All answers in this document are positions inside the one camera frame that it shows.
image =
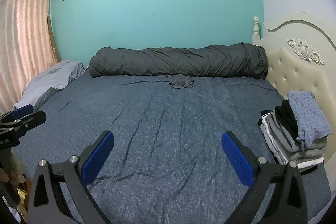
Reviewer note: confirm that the white bedpost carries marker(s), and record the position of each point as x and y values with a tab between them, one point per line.
256	29

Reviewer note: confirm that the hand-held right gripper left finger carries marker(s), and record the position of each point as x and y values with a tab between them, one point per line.
98	158

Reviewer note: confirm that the rolled dark grey duvet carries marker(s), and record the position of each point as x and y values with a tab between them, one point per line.
178	61

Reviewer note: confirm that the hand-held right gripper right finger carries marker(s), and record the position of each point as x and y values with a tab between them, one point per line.
237	158

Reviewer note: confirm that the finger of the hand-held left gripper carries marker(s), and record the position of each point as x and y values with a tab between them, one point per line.
34	119
23	110

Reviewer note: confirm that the pink curtain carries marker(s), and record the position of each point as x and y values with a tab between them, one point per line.
26	29

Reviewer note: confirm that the blue patterned bedspread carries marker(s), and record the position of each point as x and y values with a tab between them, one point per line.
162	121

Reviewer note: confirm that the blue checked shorts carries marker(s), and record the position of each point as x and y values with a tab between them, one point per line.
309	113

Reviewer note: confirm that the small dark grey garment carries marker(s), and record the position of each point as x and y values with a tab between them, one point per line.
181	81

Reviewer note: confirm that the wooden board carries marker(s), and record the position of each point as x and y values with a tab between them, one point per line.
53	40

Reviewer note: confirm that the cream tufted headboard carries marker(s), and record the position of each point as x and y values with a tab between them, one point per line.
294	66

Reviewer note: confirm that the light grey sheet pile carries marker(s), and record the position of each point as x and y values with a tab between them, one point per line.
50	79

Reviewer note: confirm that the stack of folded clothes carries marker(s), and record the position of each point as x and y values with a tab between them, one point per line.
283	134

